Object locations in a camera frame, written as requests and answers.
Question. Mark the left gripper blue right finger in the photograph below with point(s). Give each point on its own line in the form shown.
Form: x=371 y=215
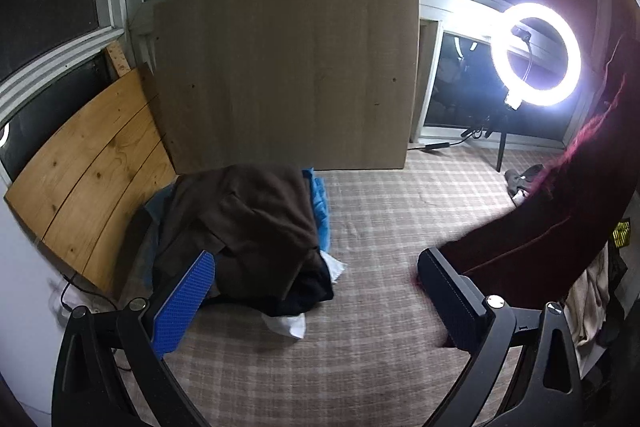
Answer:
x=544 y=389

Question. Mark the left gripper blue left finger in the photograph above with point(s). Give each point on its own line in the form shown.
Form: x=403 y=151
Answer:
x=88 y=388

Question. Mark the dark red garment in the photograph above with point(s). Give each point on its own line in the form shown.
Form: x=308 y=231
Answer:
x=536 y=252

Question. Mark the beige knitted sweater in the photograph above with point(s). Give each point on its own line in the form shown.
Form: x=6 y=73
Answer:
x=585 y=309

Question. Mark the orange pine plank panel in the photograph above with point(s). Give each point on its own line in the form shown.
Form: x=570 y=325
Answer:
x=79 y=193

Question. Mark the black garment with yellow print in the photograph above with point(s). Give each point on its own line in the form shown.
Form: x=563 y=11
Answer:
x=617 y=266

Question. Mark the plaid woven rug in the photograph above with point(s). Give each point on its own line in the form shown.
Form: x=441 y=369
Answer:
x=375 y=354

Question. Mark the white garment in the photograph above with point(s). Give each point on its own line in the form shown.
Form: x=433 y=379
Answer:
x=313 y=285

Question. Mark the navy blue garment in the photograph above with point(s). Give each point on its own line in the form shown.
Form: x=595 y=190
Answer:
x=235 y=288

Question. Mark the brown folded garment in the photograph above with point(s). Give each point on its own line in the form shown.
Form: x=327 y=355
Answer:
x=256 y=219

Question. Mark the light blue garment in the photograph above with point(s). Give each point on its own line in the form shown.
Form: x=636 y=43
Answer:
x=320 y=208

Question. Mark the small wooden plank piece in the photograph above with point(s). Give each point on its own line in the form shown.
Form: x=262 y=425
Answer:
x=118 y=58

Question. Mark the large light wooden board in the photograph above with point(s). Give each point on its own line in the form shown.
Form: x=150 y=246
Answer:
x=327 y=84

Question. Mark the black power adapter with cable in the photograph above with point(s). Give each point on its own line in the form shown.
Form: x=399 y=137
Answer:
x=435 y=146

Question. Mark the black ring light stand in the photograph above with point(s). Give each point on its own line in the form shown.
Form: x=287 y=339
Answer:
x=492 y=115

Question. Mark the white ring light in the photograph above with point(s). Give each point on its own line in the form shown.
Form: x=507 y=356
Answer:
x=514 y=47

